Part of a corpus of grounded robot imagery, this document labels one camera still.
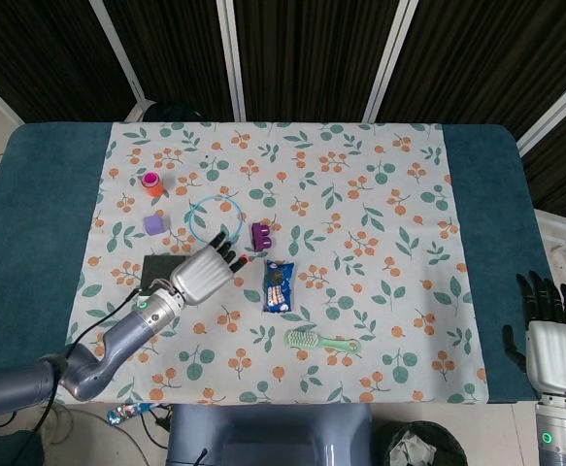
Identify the white metal frame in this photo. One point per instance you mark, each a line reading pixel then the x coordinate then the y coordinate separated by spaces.
pixel 561 230

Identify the black trash bin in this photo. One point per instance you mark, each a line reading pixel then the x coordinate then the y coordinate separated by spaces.
pixel 423 444

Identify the shiny foil wrapper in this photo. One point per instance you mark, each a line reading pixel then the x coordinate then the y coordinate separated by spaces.
pixel 124 412

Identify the orange cup pink lid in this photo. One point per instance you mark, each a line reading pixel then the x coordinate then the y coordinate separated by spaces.
pixel 152 184

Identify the black bag behind table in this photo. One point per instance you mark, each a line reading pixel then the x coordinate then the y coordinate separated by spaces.
pixel 171 111

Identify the teal table cover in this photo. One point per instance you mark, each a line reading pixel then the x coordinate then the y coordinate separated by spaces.
pixel 30 218

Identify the digital kitchen scale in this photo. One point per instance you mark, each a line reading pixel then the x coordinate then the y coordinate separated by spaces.
pixel 158 272

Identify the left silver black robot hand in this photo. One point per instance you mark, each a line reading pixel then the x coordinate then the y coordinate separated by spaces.
pixel 202 276

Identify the green scrub brush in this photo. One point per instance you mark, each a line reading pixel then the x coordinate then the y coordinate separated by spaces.
pixel 302 338

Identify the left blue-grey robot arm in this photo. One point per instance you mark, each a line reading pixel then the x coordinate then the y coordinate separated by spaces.
pixel 117 340

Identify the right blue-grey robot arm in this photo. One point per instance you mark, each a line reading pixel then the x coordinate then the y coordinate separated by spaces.
pixel 564 432

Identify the floral print tablecloth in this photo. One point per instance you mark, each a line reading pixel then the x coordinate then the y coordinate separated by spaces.
pixel 360 315

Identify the dark folding screen white frames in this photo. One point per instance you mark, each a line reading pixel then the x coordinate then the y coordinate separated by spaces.
pixel 311 48

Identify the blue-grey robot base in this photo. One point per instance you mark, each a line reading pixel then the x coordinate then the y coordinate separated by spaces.
pixel 268 437

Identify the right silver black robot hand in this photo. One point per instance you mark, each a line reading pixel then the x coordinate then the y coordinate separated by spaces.
pixel 556 352

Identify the blue cookie packet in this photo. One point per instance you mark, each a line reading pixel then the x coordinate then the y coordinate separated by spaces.
pixel 278 286

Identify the lavender cube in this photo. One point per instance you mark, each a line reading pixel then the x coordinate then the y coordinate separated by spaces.
pixel 154 224

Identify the dark purple toy block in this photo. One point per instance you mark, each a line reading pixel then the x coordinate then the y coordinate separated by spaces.
pixel 261 238

